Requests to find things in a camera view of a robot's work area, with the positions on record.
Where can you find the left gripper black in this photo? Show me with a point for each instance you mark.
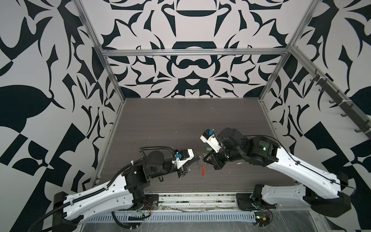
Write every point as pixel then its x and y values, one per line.
pixel 181 170

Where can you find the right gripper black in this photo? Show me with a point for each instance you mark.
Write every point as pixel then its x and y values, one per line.
pixel 214 160

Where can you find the metal keyring with red grip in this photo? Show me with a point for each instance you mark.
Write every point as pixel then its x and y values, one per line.
pixel 201 167

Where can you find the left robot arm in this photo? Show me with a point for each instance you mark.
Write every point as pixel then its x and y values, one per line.
pixel 125 191

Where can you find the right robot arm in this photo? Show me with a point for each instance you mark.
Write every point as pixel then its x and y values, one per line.
pixel 318 189

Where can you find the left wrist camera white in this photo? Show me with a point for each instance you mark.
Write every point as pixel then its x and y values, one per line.
pixel 183 156

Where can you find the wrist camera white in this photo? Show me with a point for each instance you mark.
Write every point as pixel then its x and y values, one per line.
pixel 183 156
pixel 209 138

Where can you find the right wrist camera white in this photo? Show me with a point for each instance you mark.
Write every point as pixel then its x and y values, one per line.
pixel 209 138

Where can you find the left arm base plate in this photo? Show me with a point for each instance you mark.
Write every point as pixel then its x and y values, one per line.
pixel 146 202

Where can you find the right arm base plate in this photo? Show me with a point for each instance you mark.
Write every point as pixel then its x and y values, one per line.
pixel 251 202

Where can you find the white slotted cable duct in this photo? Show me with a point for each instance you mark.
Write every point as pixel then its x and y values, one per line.
pixel 235 216

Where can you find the black wall hook rail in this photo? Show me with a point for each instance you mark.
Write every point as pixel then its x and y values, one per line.
pixel 340 99

